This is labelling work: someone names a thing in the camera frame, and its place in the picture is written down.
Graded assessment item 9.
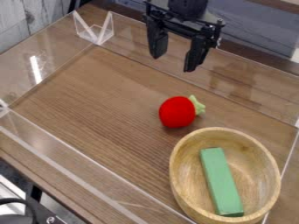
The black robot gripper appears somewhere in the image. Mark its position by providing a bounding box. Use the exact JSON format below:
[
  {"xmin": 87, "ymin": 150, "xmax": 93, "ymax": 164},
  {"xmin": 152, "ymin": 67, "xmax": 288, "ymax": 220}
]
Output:
[{"xmin": 144, "ymin": 0, "xmax": 225, "ymax": 72}]

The red plush strawberry toy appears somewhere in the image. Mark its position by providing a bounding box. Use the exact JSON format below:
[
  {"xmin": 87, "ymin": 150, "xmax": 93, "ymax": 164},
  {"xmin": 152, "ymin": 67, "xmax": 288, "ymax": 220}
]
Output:
[{"xmin": 159, "ymin": 95, "xmax": 205, "ymax": 128}]

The round wooden bowl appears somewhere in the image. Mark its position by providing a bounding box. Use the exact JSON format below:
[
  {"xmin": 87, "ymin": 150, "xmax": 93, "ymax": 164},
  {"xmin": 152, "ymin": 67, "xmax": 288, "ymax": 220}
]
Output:
[{"xmin": 169, "ymin": 127, "xmax": 281, "ymax": 224}]

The green rectangular block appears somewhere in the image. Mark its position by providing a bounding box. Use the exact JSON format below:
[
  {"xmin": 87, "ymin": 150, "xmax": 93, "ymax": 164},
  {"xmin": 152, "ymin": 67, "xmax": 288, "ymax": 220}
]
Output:
[{"xmin": 200, "ymin": 148, "xmax": 244, "ymax": 217}]

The black table leg clamp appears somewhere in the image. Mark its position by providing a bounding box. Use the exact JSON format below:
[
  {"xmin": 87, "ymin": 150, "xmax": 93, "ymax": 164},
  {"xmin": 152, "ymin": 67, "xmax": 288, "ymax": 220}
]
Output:
[{"xmin": 25, "ymin": 185, "xmax": 67, "ymax": 224}]

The clear acrylic enclosure wall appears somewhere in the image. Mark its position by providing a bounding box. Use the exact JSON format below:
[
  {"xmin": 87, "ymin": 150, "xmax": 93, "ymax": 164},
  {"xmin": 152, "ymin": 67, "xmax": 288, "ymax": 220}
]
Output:
[{"xmin": 0, "ymin": 6, "xmax": 299, "ymax": 224}]

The black cable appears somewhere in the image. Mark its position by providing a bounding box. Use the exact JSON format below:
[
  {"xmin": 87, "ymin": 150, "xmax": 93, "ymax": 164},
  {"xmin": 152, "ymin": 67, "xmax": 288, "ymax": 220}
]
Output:
[{"xmin": 0, "ymin": 197, "xmax": 31, "ymax": 218}]

